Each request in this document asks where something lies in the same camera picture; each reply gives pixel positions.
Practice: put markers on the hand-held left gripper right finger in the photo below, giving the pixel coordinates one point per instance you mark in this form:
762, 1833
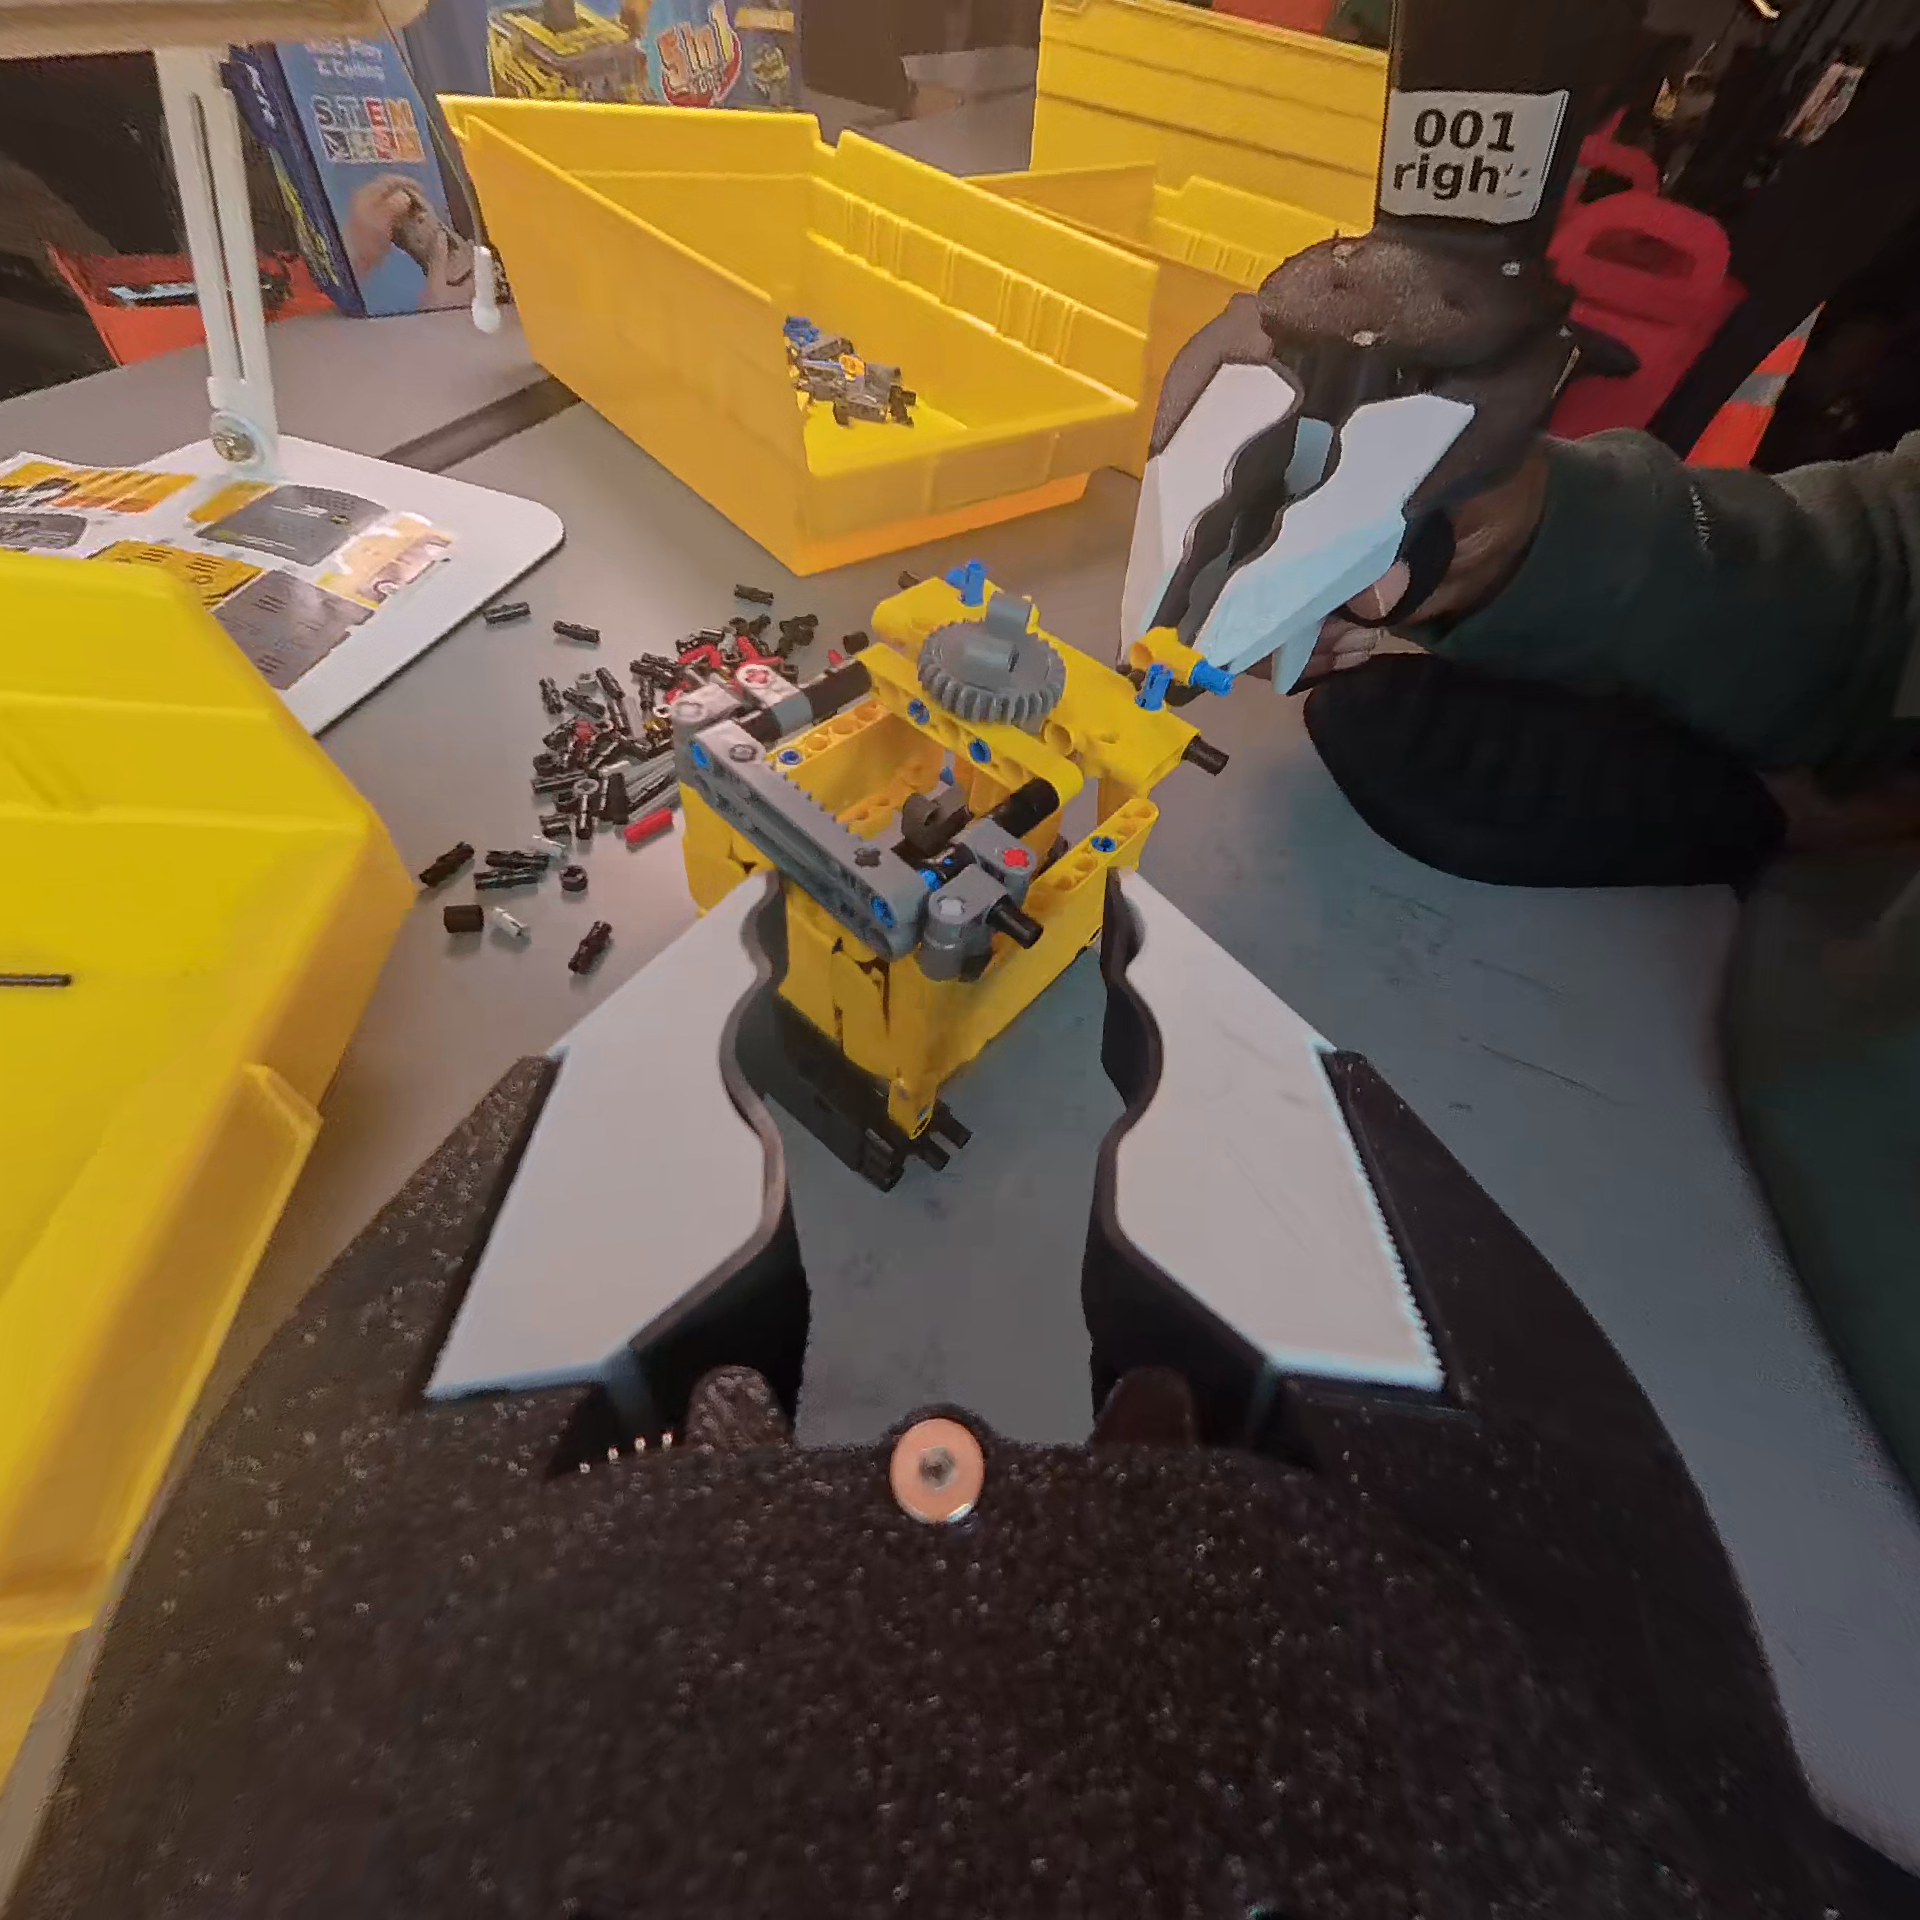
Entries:
1261, 1185

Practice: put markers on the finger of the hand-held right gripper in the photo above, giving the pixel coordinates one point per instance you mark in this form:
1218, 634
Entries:
1350, 511
1184, 481

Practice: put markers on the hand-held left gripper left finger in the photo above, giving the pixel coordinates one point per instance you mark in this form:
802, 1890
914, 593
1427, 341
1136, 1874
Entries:
630, 1185

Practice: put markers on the yellow lego connector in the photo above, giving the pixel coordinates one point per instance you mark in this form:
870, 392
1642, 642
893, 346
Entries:
1162, 653

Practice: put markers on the yellow lego vehicle model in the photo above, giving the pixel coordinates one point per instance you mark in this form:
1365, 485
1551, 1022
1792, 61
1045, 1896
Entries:
961, 974

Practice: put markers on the mixed lego piece heap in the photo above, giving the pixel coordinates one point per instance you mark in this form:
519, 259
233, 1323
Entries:
848, 376

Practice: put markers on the scattered small lego pieces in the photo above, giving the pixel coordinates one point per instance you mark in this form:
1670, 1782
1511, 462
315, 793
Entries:
592, 743

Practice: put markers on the lego sticker sheet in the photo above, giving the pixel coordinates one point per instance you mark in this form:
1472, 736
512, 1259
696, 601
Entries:
283, 525

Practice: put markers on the colourful lego box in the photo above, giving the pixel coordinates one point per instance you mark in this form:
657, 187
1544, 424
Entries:
360, 182

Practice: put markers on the person's right hand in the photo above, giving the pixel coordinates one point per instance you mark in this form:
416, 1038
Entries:
1485, 517

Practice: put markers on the red plastic crate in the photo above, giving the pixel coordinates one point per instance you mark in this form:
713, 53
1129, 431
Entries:
1634, 271

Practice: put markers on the person's black pants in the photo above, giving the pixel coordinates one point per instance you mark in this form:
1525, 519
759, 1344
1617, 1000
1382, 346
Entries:
1501, 781

